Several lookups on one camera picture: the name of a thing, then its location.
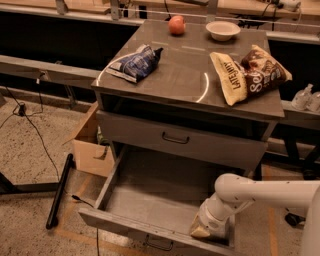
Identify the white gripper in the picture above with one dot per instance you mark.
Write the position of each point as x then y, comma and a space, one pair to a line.
213, 221

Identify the grey drawer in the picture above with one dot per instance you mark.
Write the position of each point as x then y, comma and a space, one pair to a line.
153, 197
211, 147

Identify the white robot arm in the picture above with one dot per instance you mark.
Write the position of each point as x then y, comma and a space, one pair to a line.
234, 193

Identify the grey top drawer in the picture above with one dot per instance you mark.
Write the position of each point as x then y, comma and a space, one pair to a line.
211, 147

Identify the grey drawer cabinet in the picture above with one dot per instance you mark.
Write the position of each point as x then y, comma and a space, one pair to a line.
184, 90

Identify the black chair caster base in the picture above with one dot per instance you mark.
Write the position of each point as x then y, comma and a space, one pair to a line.
295, 216

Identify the cardboard box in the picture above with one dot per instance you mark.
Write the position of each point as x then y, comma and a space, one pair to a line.
89, 156

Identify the black table leg base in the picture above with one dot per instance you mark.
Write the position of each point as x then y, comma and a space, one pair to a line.
52, 220

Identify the yellow Late July chip bag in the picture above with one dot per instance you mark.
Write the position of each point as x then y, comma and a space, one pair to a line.
231, 76

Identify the brown snack bag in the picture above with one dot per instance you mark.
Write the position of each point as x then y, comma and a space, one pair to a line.
262, 71

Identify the clear sanitizer bottle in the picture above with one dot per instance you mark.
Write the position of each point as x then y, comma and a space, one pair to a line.
302, 98

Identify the blue chip bag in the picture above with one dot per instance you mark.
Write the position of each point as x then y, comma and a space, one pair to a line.
135, 66

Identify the white paper bowl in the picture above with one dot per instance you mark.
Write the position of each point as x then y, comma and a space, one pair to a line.
222, 30

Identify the red apple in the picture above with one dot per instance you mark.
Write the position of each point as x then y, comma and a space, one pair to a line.
176, 25

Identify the grey metal bench rail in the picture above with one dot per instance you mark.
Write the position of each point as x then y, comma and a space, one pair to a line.
50, 72

